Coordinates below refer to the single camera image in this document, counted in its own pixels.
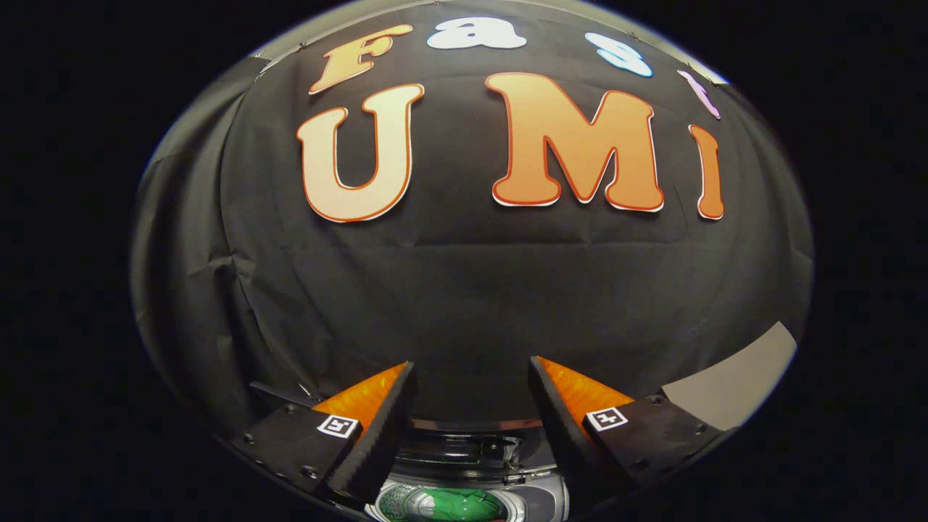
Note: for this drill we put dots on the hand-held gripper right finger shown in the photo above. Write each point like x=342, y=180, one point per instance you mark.
x=562, y=431

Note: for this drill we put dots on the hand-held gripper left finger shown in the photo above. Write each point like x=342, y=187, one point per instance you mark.
x=377, y=435

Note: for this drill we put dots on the grey washing machine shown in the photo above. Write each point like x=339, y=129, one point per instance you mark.
x=540, y=500

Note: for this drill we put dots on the green polo shirt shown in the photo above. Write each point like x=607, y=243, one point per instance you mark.
x=457, y=504

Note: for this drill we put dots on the black backdrop cloth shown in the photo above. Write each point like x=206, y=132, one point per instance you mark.
x=464, y=290

